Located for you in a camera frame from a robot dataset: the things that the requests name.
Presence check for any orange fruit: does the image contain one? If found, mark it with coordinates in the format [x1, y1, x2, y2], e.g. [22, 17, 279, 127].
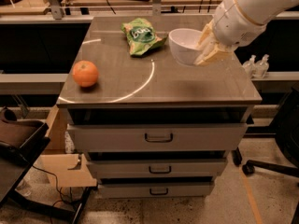
[72, 61, 99, 88]

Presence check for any clear plastic bottle right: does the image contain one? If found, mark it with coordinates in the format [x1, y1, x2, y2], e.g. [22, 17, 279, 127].
[253, 54, 269, 78]

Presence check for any green chip bag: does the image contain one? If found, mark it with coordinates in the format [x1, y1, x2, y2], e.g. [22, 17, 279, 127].
[121, 18, 167, 57]

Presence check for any grey drawer cabinet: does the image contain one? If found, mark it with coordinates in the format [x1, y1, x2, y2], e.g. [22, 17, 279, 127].
[57, 16, 261, 188]

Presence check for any clear plastic bottle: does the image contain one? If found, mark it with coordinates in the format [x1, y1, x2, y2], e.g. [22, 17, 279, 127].
[242, 55, 256, 77]
[253, 54, 269, 78]

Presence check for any clear plastic bottle left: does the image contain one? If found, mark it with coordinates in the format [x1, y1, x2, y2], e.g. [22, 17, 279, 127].
[242, 55, 256, 77]

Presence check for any top grey drawer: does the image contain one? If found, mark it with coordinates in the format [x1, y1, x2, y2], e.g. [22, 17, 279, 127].
[68, 123, 247, 152]

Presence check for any grey drawer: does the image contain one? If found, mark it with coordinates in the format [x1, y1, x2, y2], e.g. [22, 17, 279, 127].
[87, 159, 227, 179]
[68, 123, 247, 152]
[98, 182, 214, 199]

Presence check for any bottom grey drawer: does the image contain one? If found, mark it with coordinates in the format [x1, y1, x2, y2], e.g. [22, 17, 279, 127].
[98, 182, 214, 199]

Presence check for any middle grey drawer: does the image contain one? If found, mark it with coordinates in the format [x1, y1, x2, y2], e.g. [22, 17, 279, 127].
[87, 159, 227, 179]

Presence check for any black floor cable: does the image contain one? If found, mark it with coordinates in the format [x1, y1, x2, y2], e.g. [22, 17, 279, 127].
[32, 164, 82, 224]

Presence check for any dark side table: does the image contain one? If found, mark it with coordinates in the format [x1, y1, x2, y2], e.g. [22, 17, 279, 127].
[0, 107, 92, 224]

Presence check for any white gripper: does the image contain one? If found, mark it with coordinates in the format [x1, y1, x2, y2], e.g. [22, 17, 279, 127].
[194, 0, 266, 66]

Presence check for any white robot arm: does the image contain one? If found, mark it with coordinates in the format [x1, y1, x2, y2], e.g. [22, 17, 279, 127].
[194, 0, 299, 65]

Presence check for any white ceramic bowl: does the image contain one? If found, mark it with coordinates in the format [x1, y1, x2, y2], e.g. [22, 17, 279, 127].
[168, 28, 202, 66]

